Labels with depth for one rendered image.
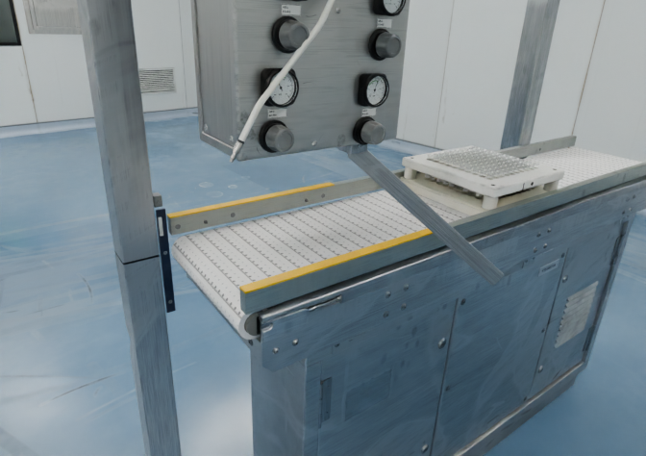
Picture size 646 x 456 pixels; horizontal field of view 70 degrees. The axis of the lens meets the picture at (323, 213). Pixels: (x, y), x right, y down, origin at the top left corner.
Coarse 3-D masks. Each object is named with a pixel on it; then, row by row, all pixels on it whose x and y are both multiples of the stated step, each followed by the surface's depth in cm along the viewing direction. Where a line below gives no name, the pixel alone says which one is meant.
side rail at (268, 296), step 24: (624, 168) 114; (552, 192) 95; (576, 192) 100; (480, 216) 82; (504, 216) 86; (432, 240) 75; (360, 264) 66; (384, 264) 70; (264, 288) 57; (288, 288) 60; (312, 288) 62
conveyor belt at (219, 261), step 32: (544, 160) 133; (576, 160) 135; (608, 160) 136; (384, 192) 102; (256, 224) 84; (288, 224) 84; (320, 224) 85; (352, 224) 85; (384, 224) 86; (416, 224) 86; (192, 256) 73; (224, 256) 72; (256, 256) 72; (288, 256) 73; (320, 256) 73; (224, 288) 64
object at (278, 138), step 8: (272, 112) 46; (280, 112) 47; (272, 120) 46; (264, 128) 46; (272, 128) 46; (280, 128) 45; (264, 136) 46; (272, 136) 45; (280, 136) 45; (288, 136) 46; (264, 144) 47; (272, 144) 45; (280, 144) 45; (288, 144) 46; (272, 152) 47
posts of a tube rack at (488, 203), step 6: (408, 168) 103; (408, 174) 103; (414, 174) 103; (558, 180) 98; (546, 186) 99; (552, 186) 99; (486, 198) 87; (492, 198) 87; (486, 204) 88; (492, 204) 87
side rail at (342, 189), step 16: (528, 144) 135; (544, 144) 139; (560, 144) 145; (368, 176) 101; (400, 176) 106; (304, 192) 91; (320, 192) 93; (336, 192) 96; (352, 192) 98; (224, 208) 81; (240, 208) 83; (256, 208) 85; (272, 208) 87; (288, 208) 90; (176, 224) 77; (192, 224) 79; (208, 224) 81
